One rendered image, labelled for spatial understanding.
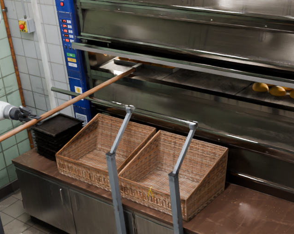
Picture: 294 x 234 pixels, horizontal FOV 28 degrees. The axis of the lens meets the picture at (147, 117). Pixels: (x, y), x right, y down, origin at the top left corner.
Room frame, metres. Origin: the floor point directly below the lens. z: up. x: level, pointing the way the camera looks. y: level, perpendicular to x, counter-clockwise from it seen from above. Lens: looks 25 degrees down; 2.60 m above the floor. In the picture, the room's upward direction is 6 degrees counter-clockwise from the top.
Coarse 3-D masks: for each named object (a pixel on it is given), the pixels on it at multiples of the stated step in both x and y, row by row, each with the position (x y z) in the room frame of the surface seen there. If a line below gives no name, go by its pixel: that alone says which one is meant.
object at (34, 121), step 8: (128, 72) 3.79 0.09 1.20; (112, 80) 3.67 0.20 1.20; (96, 88) 3.55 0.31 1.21; (80, 96) 3.44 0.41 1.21; (64, 104) 3.34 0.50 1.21; (48, 112) 3.24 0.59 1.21; (56, 112) 3.28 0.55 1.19; (32, 120) 3.14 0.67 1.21; (40, 120) 3.18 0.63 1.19; (16, 128) 3.06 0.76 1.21; (24, 128) 3.08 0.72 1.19; (0, 136) 2.97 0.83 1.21; (8, 136) 2.99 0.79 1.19
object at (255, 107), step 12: (96, 72) 3.97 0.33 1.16; (108, 72) 3.90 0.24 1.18; (120, 72) 3.87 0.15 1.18; (144, 84) 3.66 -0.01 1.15; (156, 84) 3.59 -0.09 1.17; (168, 84) 3.54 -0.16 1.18; (180, 84) 3.52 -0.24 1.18; (204, 96) 3.33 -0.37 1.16; (216, 96) 3.27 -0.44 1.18; (228, 96) 3.24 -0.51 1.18; (240, 96) 3.22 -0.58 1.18; (252, 108) 3.10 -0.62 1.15; (264, 108) 3.05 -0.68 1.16; (276, 108) 3.00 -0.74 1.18; (288, 108) 2.98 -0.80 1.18
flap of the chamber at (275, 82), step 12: (84, 48) 3.81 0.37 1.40; (120, 48) 3.75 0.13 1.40; (132, 48) 3.74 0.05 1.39; (144, 60) 3.45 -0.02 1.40; (156, 60) 3.38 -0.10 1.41; (192, 60) 3.35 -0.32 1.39; (204, 60) 3.35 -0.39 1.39; (216, 72) 3.09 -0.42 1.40; (228, 72) 3.03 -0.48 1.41; (264, 72) 3.02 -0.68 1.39; (276, 72) 3.02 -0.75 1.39; (276, 84) 2.83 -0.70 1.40; (288, 84) 2.78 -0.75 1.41
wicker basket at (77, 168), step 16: (96, 128) 3.92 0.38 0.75; (112, 128) 3.83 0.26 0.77; (128, 128) 3.74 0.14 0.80; (80, 144) 3.78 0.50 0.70; (96, 144) 3.90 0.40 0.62; (112, 144) 3.80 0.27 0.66; (144, 144) 3.62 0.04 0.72; (64, 160) 3.55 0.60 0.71; (80, 160) 3.74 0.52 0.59; (96, 160) 3.71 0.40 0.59; (128, 160) 3.36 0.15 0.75; (80, 176) 3.46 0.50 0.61; (96, 176) 3.35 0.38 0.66
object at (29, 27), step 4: (20, 20) 4.37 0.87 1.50; (24, 20) 4.35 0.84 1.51; (28, 20) 4.35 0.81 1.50; (32, 20) 4.37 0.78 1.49; (20, 24) 4.38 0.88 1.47; (28, 24) 4.34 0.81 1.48; (32, 24) 4.37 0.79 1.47; (24, 28) 4.35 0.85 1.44; (28, 28) 4.34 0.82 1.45; (32, 28) 4.36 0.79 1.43; (28, 32) 4.33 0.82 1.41
